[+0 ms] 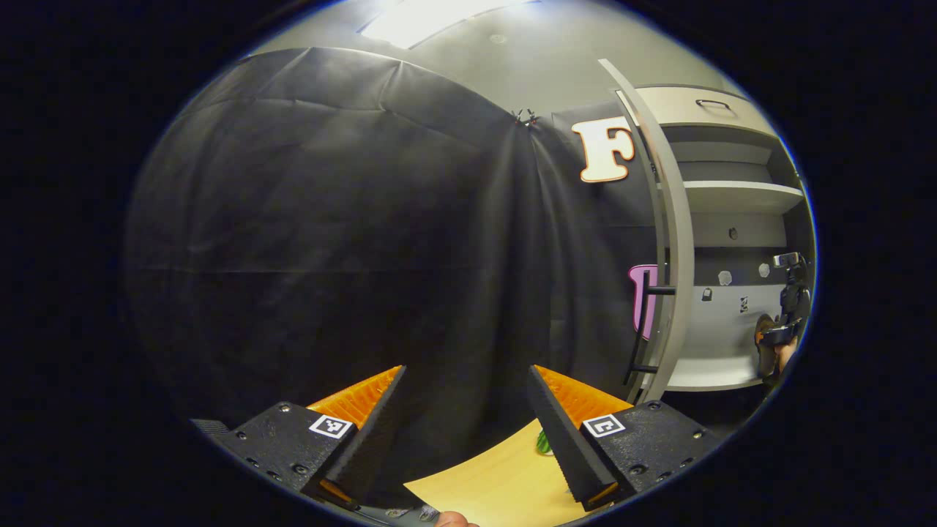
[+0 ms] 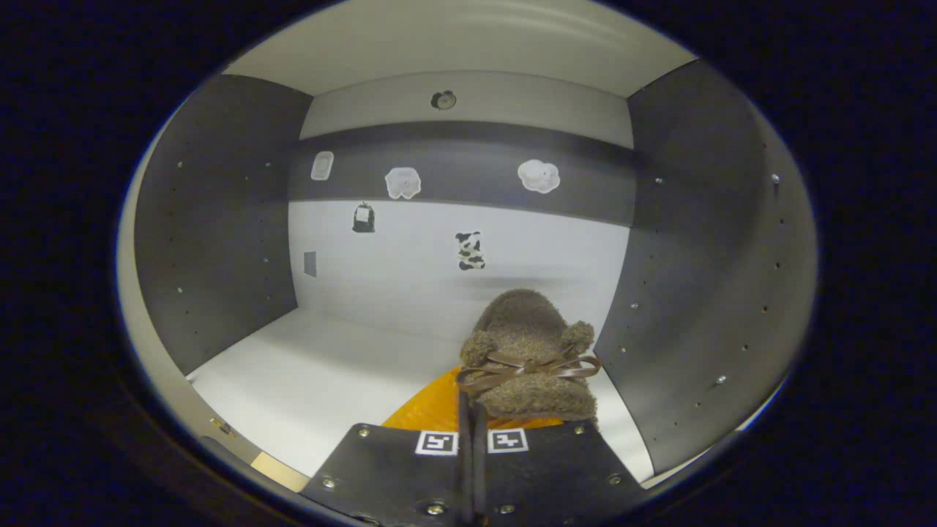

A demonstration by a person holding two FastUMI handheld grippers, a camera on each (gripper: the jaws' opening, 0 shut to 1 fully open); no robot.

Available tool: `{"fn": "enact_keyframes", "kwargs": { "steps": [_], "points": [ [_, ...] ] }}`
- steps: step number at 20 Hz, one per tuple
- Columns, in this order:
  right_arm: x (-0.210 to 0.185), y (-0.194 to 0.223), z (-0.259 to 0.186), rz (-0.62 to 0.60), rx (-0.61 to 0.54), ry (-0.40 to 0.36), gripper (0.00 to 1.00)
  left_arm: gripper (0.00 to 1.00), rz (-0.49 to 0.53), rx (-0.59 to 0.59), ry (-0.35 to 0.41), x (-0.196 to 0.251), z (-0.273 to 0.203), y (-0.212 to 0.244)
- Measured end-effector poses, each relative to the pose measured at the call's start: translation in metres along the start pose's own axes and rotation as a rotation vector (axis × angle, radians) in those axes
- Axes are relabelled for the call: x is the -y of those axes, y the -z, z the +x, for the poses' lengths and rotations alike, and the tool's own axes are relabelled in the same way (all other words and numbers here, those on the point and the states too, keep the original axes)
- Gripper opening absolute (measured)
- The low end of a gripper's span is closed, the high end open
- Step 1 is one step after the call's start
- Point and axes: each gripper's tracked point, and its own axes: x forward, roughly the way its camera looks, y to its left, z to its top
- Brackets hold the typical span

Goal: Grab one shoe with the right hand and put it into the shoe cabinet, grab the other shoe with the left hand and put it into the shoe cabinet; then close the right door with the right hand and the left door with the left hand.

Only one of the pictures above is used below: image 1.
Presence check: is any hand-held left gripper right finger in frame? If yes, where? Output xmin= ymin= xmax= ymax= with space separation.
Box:
xmin=527 ymin=365 xmax=725 ymax=512

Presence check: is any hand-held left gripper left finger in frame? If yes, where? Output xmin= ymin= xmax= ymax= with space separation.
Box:
xmin=190 ymin=365 xmax=408 ymax=510

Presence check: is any white shoe cabinet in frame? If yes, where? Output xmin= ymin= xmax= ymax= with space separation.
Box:
xmin=615 ymin=84 xmax=815 ymax=393

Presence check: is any white cabinet door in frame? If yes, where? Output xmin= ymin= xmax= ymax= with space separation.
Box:
xmin=599 ymin=59 xmax=695 ymax=405

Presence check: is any white cabinet drawer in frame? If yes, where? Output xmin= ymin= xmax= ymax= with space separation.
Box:
xmin=619 ymin=86 xmax=771 ymax=134

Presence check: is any black backdrop cloth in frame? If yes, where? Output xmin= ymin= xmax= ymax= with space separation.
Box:
xmin=124 ymin=46 xmax=664 ymax=507

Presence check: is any black door bar handle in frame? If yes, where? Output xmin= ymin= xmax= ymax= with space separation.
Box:
xmin=623 ymin=284 xmax=676 ymax=386

